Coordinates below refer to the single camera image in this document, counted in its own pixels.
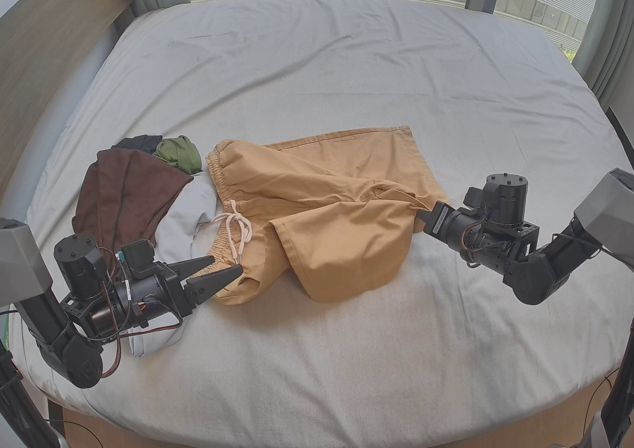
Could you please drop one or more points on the pale blue garment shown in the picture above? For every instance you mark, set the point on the pale blue garment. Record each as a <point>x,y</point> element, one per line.
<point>183,208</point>

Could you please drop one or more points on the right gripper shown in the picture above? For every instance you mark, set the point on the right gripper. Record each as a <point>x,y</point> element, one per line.
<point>458,230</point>

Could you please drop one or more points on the tan shorts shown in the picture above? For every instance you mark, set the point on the tan shorts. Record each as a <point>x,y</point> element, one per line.
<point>337,218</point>

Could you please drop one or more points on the brown garment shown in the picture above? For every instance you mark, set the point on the brown garment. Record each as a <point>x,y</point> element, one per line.
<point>124,198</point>

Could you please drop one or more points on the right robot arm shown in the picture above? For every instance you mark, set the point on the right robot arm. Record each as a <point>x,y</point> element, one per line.
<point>540,267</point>

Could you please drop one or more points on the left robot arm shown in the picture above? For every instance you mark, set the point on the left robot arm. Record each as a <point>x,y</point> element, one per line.
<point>34,317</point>

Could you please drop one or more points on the dark blue garment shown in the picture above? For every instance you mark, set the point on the dark blue garment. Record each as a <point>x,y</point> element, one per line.
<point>136,143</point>

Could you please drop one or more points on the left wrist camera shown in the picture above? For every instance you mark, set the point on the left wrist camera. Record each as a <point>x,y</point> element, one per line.
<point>138,257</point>

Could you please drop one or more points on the green garment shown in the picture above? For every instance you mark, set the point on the green garment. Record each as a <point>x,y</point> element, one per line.
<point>178,153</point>

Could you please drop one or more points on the bed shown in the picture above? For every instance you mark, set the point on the bed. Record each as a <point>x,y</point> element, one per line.
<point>371,64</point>

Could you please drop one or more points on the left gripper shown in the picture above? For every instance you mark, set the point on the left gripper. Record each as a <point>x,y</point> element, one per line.
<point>148,300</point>

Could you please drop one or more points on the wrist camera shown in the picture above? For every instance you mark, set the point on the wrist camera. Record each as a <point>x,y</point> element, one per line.
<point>138,257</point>
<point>475,199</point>

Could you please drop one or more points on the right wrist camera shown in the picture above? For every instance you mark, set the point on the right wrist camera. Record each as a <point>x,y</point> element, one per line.
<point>475,199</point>

